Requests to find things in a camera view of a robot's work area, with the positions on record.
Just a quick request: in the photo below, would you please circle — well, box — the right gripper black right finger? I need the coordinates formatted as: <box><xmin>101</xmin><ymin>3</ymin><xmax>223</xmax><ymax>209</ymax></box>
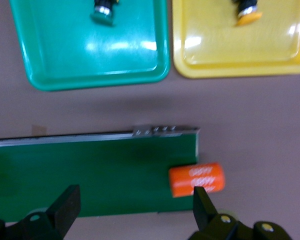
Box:
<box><xmin>189</xmin><ymin>186</ymin><xmax>295</xmax><ymax>240</ymax></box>

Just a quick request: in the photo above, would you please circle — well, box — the green mushroom push button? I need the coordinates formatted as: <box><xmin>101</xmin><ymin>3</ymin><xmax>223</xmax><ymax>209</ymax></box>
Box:
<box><xmin>89</xmin><ymin>0</ymin><xmax>120</xmax><ymax>26</ymax></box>

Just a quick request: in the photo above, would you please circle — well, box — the yellow mushroom push button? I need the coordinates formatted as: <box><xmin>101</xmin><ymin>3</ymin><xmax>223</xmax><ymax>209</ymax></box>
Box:
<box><xmin>231</xmin><ymin>0</ymin><xmax>264</xmax><ymax>27</ymax></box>

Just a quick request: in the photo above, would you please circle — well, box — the green plastic tray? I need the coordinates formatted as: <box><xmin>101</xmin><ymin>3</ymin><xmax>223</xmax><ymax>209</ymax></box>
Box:
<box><xmin>8</xmin><ymin>0</ymin><xmax>171</xmax><ymax>92</ymax></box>

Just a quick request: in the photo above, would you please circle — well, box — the orange cylinder white 4680 print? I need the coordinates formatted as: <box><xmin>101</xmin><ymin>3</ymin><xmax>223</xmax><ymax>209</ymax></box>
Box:
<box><xmin>167</xmin><ymin>161</ymin><xmax>226</xmax><ymax>199</ymax></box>

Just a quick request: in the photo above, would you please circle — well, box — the yellow plastic tray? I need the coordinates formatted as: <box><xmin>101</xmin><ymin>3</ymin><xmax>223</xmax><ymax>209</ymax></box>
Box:
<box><xmin>170</xmin><ymin>0</ymin><xmax>300</xmax><ymax>80</ymax></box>

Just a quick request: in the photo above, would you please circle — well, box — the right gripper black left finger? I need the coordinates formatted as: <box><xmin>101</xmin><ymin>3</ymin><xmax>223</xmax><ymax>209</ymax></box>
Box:
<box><xmin>0</xmin><ymin>184</ymin><xmax>81</xmax><ymax>240</ymax></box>

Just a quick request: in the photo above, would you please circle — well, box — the green belt conveyor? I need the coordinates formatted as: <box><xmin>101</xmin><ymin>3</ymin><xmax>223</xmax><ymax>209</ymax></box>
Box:
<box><xmin>0</xmin><ymin>124</ymin><xmax>201</xmax><ymax>223</ymax></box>

